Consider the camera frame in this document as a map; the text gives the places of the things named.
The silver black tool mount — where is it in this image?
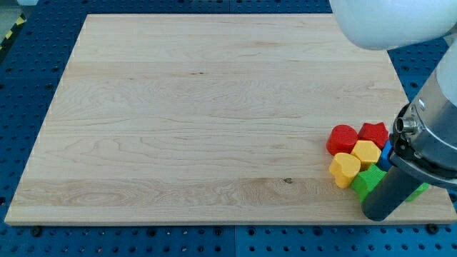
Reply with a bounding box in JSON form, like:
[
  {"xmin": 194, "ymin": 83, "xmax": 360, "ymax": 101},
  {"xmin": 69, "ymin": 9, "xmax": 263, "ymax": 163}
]
[{"xmin": 390, "ymin": 71, "xmax": 456, "ymax": 191}]

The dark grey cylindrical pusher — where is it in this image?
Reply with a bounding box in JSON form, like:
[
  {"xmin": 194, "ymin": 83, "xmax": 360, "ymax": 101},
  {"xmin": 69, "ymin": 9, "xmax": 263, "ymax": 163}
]
[{"xmin": 361, "ymin": 166, "xmax": 423, "ymax": 221}]

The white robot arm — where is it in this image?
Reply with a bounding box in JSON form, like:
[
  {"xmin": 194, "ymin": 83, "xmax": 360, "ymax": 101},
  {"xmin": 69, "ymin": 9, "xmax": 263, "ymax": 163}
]
[{"xmin": 330, "ymin": 0, "xmax": 456, "ymax": 221}]

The blue cube block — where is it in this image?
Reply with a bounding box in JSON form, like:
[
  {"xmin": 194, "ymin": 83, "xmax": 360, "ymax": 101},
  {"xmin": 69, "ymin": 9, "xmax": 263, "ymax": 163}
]
[{"xmin": 376, "ymin": 141, "xmax": 392, "ymax": 171}]

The green circle block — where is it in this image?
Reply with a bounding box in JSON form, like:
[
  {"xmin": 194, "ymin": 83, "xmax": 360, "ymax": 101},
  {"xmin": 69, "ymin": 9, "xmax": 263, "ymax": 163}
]
[{"xmin": 406, "ymin": 183, "xmax": 430, "ymax": 202}]

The green star block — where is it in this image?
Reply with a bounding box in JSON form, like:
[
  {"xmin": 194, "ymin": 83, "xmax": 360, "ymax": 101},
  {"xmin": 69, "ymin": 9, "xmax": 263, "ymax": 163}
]
[{"xmin": 351, "ymin": 164, "xmax": 386, "ymax": 203}]

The yellow hexagon block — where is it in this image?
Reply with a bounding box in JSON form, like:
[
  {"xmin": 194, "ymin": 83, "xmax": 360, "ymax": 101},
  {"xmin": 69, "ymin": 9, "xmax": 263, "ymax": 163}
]
[{"xmin": 351, "ymin": 140, "xmax": 381, "ymax": 171}]

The red star block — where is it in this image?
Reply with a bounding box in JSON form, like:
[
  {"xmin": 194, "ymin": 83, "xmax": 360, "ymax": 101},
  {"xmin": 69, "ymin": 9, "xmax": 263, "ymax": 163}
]
[{"xmin": 358, "ymin": 122, "xmax": 388, "ymax": 150}]

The yellow heart block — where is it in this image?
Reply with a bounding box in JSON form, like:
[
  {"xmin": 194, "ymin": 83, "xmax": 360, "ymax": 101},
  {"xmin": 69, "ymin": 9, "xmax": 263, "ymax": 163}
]
[{"xmin": 328, "ymin": 153, "xmax": 361, "ymax": 188}]

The red cylinder block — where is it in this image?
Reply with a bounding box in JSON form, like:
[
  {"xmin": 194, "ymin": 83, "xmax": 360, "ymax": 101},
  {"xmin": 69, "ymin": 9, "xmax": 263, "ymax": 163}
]
[{"xmin": 326, "ymin": 124, "xmax": 358, "ymax": 156}]

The light wooden board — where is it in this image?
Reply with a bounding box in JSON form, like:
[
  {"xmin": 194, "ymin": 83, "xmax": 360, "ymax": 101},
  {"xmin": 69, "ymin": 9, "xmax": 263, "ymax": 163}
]
[{"xmin": 4, "ymin": 13, "xmax": 457, "ymax": 226}]

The blue perforated table plate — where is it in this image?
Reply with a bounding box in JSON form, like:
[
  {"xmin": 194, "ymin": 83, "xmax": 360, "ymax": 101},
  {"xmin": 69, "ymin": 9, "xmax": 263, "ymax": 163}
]
[{"xmin": 1, "ymin": 0, "xmax": 456, "ymax": 256}]

